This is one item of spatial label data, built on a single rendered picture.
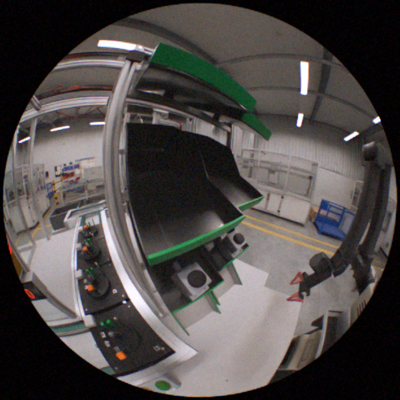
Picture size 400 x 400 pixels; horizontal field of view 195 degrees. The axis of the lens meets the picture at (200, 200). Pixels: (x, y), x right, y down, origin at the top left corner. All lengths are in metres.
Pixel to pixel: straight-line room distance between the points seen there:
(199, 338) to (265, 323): 0.29
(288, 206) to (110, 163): 4.02
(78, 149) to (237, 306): 11.11
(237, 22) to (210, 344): 4.99
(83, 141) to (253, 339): 11.29
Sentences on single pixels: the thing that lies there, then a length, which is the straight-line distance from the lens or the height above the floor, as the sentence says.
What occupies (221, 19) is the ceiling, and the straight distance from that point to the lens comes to 4.42.
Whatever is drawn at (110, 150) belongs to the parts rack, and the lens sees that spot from 0.17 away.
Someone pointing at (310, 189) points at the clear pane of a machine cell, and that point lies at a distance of 4.00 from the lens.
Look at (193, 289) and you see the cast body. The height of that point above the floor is 1.26.
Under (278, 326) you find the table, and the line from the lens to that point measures 0.69.
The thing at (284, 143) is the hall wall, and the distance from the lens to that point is 8.61.
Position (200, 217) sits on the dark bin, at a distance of 0.15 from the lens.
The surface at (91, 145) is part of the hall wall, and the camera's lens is 10.79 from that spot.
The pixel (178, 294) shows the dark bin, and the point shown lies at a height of 1.20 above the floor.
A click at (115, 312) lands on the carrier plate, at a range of 0.54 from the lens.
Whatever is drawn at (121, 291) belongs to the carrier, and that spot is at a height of 0.97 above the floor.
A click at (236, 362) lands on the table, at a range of 0.61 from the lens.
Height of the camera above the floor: 1.43
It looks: 19 degrees down
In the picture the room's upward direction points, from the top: 4 degrees clockwise
